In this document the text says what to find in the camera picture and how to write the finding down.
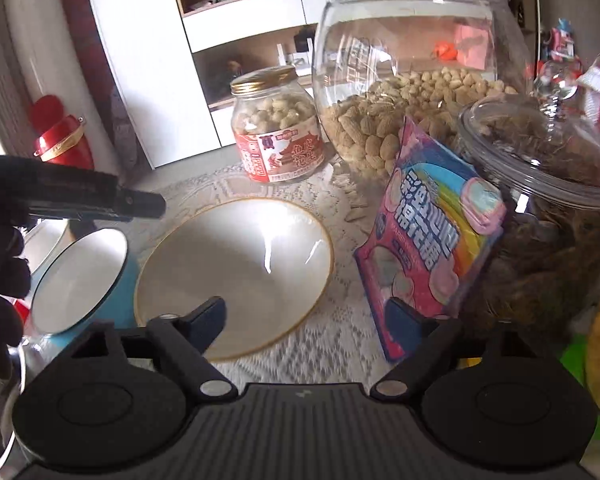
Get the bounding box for pink marshmallow bag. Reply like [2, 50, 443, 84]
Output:
[354, 118, 506, 362]

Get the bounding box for glass jar dark seeds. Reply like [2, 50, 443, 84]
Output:
[455, 61, 600, 337]

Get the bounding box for blue ceramic bowl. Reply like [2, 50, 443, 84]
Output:
[30, 228, 140, 348]

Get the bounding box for black gloved hand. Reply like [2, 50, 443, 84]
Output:
[0, 214, 31, 380]

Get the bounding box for white lace tablecloth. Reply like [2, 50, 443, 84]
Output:
[122, 146, 391, 387]

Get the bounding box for small peanut jar gold lid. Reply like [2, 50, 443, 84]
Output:
[230, 65, 325, 183]

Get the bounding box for white enamel bowl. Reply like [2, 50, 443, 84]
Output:
[22, 219, 74, 276]

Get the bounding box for white tv cabinet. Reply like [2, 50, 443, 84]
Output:
[90, 0, 324, 168]

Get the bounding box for orange pumpkin toy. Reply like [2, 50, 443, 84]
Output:
[431, 41, 457, 62]

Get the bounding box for cream bowl yellow rim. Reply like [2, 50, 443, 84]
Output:
[134, 198, 335, 362]

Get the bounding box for red figurine container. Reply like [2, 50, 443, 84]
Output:
[29, 94, 94, 170]

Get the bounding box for large glass peanut jar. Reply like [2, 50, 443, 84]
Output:
[312, 0, 531, 182]

